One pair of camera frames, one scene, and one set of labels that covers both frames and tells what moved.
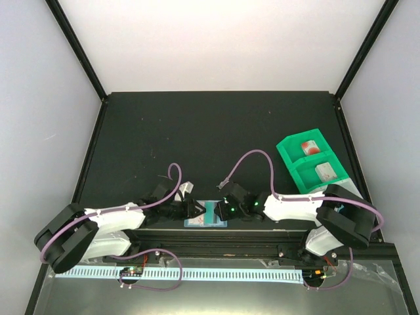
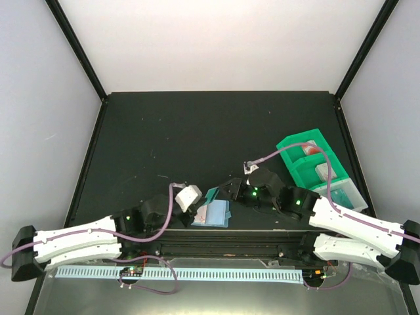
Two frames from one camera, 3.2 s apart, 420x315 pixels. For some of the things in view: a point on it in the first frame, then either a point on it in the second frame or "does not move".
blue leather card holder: (209, 219) does not move
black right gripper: (222, 213) to (233, 191)
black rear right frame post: (386, 12) does not move
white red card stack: (325, 172) does not move
